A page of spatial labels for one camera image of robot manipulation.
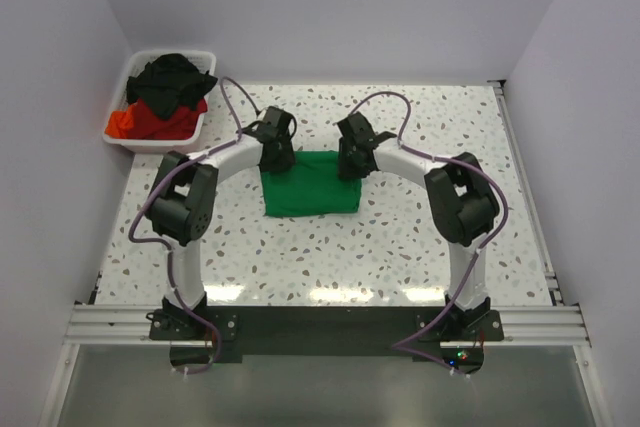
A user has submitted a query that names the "red t shirt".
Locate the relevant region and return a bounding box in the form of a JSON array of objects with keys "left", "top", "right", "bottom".
[{"left": 122, "top": 99, "right": 208, "bottom": 140}]

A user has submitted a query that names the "black t shirt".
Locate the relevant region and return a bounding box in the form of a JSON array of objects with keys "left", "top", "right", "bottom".
[{"left": 126, "top": 53, "right": 218, "bottom": 120}]

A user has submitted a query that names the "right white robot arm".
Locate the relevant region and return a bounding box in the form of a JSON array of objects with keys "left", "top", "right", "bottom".
[{"left": 337, "top": 112, "right": 500, "bottom": 340}]

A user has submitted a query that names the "green t shirt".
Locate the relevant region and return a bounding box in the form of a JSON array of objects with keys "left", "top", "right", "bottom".
[{"left": 261, "top": 151, "right": 362, "bottom": 218}]

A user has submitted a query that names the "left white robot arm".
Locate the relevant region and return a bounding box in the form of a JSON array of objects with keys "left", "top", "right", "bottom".
[{"left": 143, "top": 106, "right": 297, "bottom": 339}]

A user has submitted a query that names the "orange t shirt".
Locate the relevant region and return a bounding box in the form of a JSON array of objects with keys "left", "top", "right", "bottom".
[{"left": 104, "top": 105, "right": 135, "bottom": 139}]

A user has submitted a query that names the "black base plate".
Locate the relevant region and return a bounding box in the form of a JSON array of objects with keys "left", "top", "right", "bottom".
[{"left": 146, "top": 304, "right": 505, "bottom": 369}]

